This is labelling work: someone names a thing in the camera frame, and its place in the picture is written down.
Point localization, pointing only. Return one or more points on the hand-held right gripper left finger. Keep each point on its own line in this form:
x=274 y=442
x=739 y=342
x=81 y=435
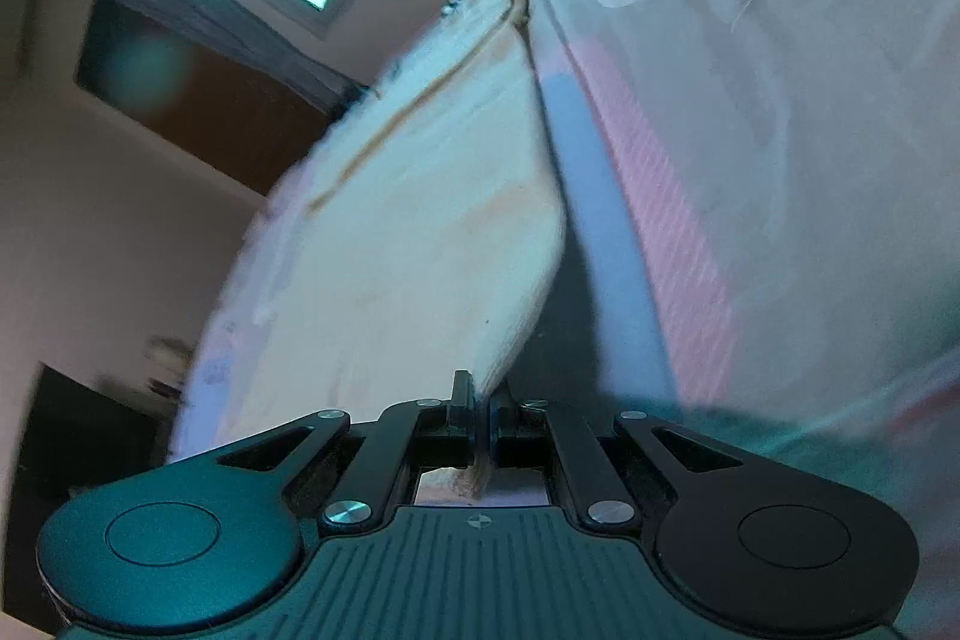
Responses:
x=461 y=411

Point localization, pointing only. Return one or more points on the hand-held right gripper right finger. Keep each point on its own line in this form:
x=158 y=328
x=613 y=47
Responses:
x=496 y=419

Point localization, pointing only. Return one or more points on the white knit sweater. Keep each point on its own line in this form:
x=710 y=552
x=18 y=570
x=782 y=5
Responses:
x=390 y=220

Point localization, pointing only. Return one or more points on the brown wooden door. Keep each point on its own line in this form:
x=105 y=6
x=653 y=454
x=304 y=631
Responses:
x=225 y=115

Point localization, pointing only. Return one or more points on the dark wooden nightstand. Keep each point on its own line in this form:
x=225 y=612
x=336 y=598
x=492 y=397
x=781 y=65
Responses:
x=82 y=460

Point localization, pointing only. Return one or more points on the patterned pink blue bedsheet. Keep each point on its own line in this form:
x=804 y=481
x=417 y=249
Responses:
x=750 y=85

